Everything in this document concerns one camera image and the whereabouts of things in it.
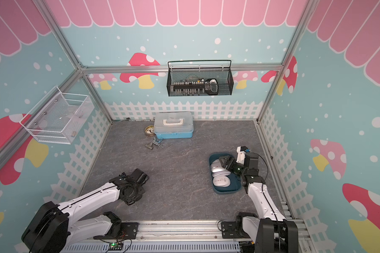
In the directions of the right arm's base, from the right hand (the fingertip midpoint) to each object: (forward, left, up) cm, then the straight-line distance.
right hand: (224, 159), depth 86 cm
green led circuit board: (-37, +54, -14) cm, 67 cm away
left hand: (-15, +47, -11) cm, 51 cm away
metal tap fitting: (+18, +46, -10) cm, 51 cm away
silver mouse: (-2, +4, -6) cm, 8 cm away
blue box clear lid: (+26, +30, 0) cm, 40 cm away
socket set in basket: (+36, +16, +22) cm, 45 cm away
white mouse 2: (-4, -1, -8) cm, 9 cm away
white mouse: (-9, +1, -9) cm, 13 cm away
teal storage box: (-7, -7, -12) cm, 16 cm away
